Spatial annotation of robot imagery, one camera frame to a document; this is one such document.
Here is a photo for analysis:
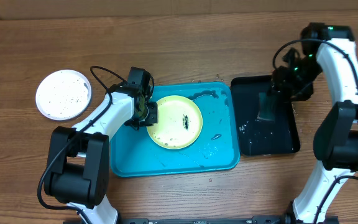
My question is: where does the yellow plate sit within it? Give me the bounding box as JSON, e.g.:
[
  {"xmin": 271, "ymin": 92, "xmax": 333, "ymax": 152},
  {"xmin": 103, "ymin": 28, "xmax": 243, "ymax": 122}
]
[{"xmin": 147, "ymin": 95, "xmax": 203, "ymax": 150}]

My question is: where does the green scouring sponge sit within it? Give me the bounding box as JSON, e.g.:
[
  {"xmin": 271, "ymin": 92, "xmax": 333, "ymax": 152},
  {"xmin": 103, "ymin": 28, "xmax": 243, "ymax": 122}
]
[{"xmin": 257, "ymin": 92, "xmax": 277, "ymax": 121}]

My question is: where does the pink speckled plate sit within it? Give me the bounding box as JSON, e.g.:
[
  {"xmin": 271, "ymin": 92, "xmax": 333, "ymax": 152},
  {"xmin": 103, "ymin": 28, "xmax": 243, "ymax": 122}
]
[{"xmin": 35, "ymin": 69, "xmax": 92, "ymax": 121}]

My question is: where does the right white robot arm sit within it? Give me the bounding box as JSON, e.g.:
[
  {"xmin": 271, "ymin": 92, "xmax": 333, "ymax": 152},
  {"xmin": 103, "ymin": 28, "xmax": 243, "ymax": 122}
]
[{"xmin": 258, "ymin": 22, "xmax": 358, "ymax": 223}]

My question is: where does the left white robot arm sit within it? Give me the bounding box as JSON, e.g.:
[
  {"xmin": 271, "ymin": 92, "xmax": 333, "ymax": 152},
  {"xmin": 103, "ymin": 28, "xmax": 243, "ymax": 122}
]
[{"xmin": 37, "ymin": 82, "xmax": 157, "ymax": 223}]

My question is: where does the teal plastic tray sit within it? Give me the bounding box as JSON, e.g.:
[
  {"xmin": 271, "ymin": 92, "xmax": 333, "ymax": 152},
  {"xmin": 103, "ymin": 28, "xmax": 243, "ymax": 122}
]
[{"xmin": 110, "ymin": 82, "xmax": 240, "ymax": 177}]

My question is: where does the black water tray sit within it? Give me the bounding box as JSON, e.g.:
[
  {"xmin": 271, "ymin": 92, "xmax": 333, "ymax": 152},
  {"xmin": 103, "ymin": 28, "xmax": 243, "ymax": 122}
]
[{"xmin": 231, "ymin": 75, "xmax": 300, "ymax": 156}]

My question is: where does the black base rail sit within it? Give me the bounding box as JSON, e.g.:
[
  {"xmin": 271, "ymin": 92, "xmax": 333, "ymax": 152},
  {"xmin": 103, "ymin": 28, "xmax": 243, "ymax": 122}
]
[{"xmin": 63, "ymin": 215, "xmax": 340, "ymax": 224}]

